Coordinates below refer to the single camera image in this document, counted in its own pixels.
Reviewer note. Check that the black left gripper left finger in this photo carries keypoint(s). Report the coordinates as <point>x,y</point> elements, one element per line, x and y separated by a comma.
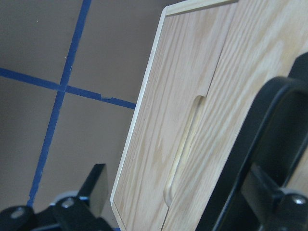
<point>83,211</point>

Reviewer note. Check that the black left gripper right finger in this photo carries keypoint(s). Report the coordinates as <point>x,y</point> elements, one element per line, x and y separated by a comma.
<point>276,208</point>

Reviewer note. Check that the black drawer handle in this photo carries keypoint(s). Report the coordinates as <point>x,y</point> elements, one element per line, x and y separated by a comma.
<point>274,136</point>

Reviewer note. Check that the wooden drawer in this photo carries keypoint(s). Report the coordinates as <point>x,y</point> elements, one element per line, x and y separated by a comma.
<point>264,39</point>
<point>163,120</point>

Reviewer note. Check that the wooden drawer cabinet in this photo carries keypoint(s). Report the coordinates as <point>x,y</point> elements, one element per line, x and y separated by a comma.
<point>192,6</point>

